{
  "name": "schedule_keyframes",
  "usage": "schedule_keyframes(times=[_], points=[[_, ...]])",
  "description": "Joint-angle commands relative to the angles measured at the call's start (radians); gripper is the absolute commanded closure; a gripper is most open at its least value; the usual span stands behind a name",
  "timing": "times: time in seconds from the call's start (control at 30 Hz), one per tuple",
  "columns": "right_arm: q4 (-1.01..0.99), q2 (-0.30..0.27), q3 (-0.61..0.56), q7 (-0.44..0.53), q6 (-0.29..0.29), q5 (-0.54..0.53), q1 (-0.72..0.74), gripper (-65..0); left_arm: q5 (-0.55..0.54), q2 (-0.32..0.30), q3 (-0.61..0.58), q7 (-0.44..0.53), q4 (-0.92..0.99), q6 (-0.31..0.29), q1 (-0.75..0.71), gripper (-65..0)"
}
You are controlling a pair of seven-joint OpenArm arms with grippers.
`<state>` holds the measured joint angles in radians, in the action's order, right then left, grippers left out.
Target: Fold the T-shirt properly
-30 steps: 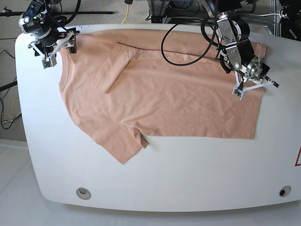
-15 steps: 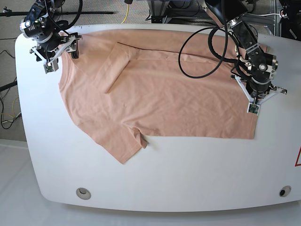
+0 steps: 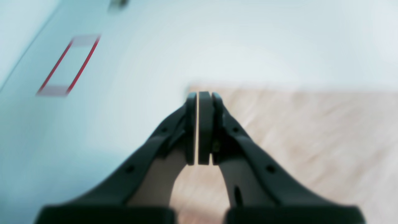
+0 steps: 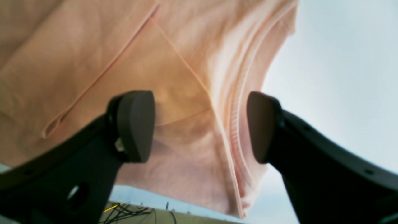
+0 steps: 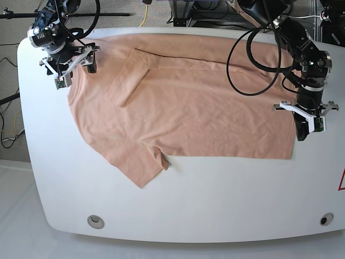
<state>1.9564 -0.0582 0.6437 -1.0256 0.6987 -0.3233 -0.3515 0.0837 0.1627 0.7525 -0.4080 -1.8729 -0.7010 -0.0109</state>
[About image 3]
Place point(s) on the left gripper black image-right left finger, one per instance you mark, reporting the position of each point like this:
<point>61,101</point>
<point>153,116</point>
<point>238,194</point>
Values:
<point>138,191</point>

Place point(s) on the left gripper black image-right right finger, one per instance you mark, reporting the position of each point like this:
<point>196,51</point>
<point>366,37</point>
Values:
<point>260,191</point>

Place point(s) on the peach pink T-shirt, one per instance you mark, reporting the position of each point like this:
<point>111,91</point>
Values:
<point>340,144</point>

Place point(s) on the red triangle sticker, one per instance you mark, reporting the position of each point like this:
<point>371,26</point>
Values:
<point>70,66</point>

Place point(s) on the right table cable grommet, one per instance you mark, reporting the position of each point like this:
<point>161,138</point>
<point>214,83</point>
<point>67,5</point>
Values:
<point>117,5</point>

